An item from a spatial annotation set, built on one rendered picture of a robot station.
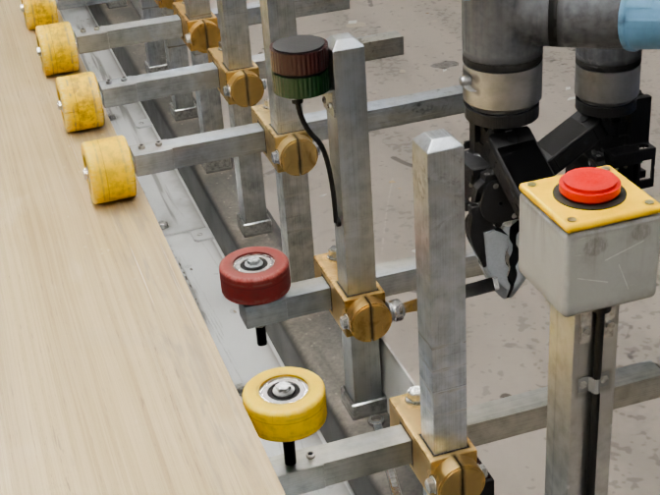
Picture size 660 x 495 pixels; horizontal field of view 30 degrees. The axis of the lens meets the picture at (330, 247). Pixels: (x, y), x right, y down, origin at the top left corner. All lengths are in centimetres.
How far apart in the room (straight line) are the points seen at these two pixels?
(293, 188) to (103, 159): 25
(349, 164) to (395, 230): 205
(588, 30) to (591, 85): 33
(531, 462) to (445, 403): 135
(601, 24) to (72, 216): 74
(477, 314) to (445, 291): 186
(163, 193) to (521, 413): 111
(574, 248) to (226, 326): 109
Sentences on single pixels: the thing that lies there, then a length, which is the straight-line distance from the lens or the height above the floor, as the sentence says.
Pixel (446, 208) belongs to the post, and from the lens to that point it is 108.
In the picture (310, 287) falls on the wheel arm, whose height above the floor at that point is 86.
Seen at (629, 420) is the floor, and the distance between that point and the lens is 266.
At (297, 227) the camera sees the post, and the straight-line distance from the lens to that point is 162.
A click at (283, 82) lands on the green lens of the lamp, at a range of 126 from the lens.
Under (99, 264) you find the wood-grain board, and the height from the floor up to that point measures 90.
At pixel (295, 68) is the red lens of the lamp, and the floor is 116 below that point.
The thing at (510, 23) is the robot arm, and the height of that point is 123.
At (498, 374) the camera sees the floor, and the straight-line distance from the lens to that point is 278.
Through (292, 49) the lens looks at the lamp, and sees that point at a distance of 126.
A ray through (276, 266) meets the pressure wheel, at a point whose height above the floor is 91.
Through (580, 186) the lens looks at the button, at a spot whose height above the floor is 123.
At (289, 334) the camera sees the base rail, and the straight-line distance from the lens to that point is 165.
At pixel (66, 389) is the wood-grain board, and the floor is 90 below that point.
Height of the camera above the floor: 159
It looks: 29 degrees down
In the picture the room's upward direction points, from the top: 4 degrees counter-clockwise
